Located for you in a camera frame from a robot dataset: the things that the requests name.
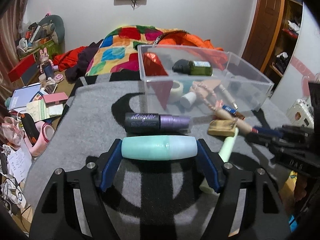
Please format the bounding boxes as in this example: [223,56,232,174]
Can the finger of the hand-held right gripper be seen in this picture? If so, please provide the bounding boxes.
[252,124,311,141]
[245,132,289,153]

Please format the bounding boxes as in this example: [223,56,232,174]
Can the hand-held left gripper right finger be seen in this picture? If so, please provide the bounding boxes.
[196,138,292,240]

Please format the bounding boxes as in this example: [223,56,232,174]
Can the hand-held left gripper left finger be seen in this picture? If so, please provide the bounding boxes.
[29,138,123,240]

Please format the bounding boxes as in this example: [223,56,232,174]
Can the mint green bottle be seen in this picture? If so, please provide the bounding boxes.
[121,135,199,161]

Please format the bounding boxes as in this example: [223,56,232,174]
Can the white pen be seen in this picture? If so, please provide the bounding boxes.
[219,85,238,111]

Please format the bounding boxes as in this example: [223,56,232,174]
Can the clear plastic box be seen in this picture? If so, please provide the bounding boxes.
[137,44,274,117]

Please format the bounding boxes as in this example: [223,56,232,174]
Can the pink white braided rope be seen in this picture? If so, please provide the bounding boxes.
[191,82,223,112]

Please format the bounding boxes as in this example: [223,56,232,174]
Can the peach tube with white cap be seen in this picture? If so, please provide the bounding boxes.
[180,79,222,108]

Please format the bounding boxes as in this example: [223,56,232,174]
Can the white tape roll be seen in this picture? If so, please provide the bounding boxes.
[171,81,185,103]

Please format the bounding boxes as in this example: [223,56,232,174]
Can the dark green bottle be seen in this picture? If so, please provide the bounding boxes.
[172,59,213,77]

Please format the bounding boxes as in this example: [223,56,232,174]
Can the red foil packet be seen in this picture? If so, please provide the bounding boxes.
[142,52,173,108]

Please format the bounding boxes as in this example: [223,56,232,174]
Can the person's right hand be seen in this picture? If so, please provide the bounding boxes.
[295,173,308,202]

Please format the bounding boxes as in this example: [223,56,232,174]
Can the pale green tube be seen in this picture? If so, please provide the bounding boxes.
[199,127,239,194]

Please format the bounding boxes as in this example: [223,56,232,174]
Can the wooden block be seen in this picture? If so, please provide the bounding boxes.
[208,119,237,137]

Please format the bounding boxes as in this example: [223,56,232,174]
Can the small blue label stick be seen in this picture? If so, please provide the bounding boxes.
[221,104,246,120]

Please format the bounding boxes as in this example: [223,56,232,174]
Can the white suitcase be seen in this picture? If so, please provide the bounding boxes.
[286,98,316,128]

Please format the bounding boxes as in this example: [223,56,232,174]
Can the black purple spray bottle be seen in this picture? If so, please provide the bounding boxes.
[124,112,193,134]

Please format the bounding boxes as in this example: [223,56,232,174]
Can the pink cup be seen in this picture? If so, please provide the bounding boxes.
[27,122,56,157]

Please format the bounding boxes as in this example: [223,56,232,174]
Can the wooden shelf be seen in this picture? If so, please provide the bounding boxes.
[269,0,304,78]

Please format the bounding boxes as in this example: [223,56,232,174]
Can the black slipper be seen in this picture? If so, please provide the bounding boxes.
[20,114,41,146]

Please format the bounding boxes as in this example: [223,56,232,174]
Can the white papers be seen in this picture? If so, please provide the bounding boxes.
[7,147,33,183]

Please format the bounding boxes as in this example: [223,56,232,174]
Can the white wardrobe with pink hearts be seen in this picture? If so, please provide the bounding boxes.
[272,2,320,121]

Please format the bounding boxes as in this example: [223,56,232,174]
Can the dark purple cloth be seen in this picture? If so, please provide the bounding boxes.
[65,39,104,83]

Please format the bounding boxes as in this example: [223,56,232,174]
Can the pink bag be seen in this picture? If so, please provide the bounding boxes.
[1,117,23,147]

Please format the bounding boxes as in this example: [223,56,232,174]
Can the wooden door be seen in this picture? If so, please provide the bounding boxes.
[241,0,285,74]

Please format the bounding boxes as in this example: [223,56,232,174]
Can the colourful patchwork blanket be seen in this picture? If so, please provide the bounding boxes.
[85,25,190,77]

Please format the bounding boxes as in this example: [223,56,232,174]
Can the blue notebook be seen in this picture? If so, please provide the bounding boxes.
[8,84,42,111]

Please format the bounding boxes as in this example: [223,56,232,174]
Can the orange jacket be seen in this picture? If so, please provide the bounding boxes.
[156,30,225,64]

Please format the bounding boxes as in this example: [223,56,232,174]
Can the red cloth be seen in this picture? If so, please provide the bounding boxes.
[53,46,87,72]

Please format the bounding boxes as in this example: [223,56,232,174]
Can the pink rabbit toy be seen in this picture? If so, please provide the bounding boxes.
[37,48,54,80]

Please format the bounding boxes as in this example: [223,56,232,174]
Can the red box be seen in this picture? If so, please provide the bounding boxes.
[7,54,37,82]

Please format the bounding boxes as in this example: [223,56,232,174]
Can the green box with clutter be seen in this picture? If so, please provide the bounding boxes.
[17,39,57,61]

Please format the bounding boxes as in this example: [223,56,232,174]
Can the grey neck pillow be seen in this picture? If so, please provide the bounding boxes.
[37,15,66,46]

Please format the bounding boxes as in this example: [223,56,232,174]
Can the brown curtain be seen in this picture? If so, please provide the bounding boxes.
[0,0,36,107]

